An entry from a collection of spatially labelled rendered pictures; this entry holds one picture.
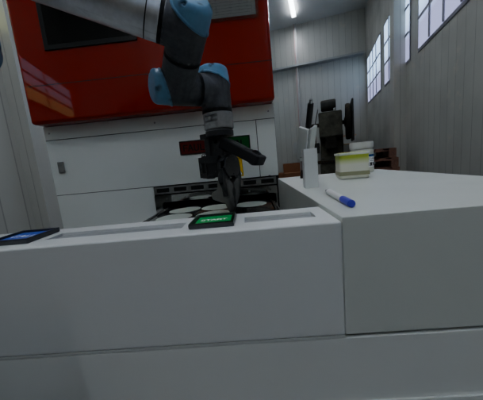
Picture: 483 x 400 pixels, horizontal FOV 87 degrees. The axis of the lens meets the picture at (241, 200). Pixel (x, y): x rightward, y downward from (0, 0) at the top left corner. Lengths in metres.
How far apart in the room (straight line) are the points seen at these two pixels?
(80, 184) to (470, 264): 1.06
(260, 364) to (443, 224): 0.27
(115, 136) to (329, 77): 9.66
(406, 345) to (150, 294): 0.31
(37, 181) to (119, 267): 2.92
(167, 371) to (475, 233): 0.39
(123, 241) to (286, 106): 10.02
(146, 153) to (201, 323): 0.73
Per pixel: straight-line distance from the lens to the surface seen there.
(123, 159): 1.01
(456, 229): 0.37
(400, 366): 0.42
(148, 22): 0.56
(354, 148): 0.88
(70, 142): 1.10
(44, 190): 3.21
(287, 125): 10.15
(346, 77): 10.37
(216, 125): 0.64
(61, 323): 0.41
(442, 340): 0.42
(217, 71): 0.67
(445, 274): 0.38
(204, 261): 0.31
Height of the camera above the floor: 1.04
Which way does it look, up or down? 9 degrees down
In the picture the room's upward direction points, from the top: 5 degrees counter-clockwise
